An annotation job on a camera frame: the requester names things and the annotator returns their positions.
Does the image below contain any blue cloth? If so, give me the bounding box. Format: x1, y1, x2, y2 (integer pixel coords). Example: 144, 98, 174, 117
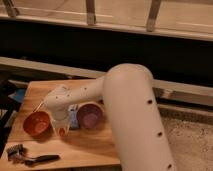
68, 105, 80, 130

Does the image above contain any black-handled wire brush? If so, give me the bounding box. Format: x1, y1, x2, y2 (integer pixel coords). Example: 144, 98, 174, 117
5, 143, 61, 167

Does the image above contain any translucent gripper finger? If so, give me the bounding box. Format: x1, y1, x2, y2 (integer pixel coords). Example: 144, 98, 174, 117
52, 121, 69, 137

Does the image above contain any blue object at table edge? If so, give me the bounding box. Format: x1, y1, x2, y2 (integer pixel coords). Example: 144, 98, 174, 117
10, 89, 26, 103

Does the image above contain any purple bowl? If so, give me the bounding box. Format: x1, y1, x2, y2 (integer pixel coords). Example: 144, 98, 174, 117
77, 103, 103, 129

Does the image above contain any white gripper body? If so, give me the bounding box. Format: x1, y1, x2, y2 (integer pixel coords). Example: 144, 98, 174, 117
48, 104, 69, 121

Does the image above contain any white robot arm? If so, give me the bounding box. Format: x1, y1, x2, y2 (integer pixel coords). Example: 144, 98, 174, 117
44, 64, 177, 171

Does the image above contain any wooden-handled paintbrush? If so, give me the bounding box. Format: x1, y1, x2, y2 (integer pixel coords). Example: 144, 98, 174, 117
33, 101, 44, 112

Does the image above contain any red bowl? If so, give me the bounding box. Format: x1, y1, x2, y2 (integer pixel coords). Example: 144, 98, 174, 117
23, 111, 50, 137

